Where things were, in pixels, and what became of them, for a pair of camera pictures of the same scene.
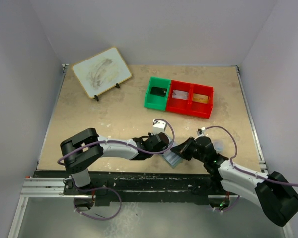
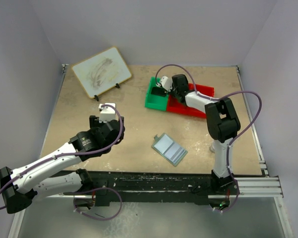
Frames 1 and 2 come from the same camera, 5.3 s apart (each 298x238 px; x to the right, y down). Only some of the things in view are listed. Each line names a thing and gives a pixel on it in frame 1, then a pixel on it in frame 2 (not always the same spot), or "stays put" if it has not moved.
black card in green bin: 158,91 stays put
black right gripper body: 200,157 → 175,90
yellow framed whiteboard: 101,72 stays put
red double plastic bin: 189,99 stays put
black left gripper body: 151,153 → 95,124
